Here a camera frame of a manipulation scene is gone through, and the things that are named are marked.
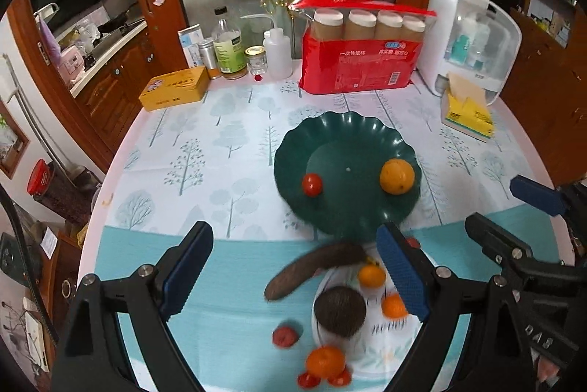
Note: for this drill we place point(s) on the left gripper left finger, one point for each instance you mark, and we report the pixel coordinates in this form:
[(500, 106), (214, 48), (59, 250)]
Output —
[(92, 355)]

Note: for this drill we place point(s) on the glass bottle green label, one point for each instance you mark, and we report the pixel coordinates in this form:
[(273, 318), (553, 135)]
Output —
[(228, 46)]

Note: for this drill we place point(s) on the red lidded container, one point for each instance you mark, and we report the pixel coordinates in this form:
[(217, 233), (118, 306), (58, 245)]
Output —
[(68, 196)]

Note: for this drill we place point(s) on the red cherry tomato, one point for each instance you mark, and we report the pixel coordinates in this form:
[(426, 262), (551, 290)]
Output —
[(307, 381), (341, 380), (312, 184)]

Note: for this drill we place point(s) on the large yellow orange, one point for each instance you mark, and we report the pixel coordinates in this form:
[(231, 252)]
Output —
[(397, 177)]

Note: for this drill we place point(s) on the yellow cardboard box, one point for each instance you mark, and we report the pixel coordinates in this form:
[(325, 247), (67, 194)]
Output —
[(175, 88)]

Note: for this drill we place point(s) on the silver metal can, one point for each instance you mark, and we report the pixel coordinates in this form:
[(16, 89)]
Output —
[(208, 56)]

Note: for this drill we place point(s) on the round white printed placemat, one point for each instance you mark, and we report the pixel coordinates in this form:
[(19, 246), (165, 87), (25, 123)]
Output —
[(376, 351)]

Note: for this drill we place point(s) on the small red lychee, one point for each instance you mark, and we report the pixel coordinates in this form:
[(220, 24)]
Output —
[(413, 242)]

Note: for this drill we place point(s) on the small orange tangerine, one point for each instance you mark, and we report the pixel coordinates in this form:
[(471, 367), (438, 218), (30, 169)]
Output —
[(393, 307)]

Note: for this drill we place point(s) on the white squeeze bottle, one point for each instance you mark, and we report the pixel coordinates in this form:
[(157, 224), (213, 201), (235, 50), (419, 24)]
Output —
[(261, 29)]

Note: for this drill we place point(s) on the small yellow-orange kumquat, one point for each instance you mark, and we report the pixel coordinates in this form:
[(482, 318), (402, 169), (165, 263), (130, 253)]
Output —
[(371, 276)]

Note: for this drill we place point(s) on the dark green scalloped plate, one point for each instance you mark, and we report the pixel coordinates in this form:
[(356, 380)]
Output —
[(347, 151)]

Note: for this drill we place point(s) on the tree pattern tablecloth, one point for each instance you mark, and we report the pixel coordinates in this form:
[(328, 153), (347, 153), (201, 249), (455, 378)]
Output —
[(213, 161)]

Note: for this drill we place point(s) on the small glass jar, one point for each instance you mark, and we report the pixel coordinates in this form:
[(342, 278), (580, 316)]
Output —
[(257, 59)]

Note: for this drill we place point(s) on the red paper cup package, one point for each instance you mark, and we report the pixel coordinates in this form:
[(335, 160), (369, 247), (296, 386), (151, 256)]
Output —
[(359, 45)]

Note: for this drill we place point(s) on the white blue carton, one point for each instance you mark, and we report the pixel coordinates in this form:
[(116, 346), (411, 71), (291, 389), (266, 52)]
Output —
[(189, 39)]

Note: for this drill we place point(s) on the dark overripe banana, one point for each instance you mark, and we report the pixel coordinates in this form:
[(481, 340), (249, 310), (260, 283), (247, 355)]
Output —
[(305, 267)]

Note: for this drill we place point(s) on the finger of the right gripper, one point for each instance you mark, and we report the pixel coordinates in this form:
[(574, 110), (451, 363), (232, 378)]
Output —
[(537, 195), (497, 244)]

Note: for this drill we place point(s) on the white cosmetics storage box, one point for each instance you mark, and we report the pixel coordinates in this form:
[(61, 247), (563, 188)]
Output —
[(475, 39)]

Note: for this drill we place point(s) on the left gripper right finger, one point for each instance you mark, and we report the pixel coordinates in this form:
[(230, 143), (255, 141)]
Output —
[(492, 355)]

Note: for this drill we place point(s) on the dark avocado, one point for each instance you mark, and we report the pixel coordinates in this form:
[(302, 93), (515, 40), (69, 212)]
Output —
[(340, 310)]

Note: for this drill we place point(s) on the orange mandarin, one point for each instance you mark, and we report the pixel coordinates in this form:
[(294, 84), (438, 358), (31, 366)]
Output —
[(325, 362)]

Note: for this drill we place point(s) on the yellow tissue pack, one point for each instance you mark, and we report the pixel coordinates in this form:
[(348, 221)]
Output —
[(465, 110)]

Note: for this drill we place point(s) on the wrinkled red passion fruit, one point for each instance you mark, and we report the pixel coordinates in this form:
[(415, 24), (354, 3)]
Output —
[(284, 337)]

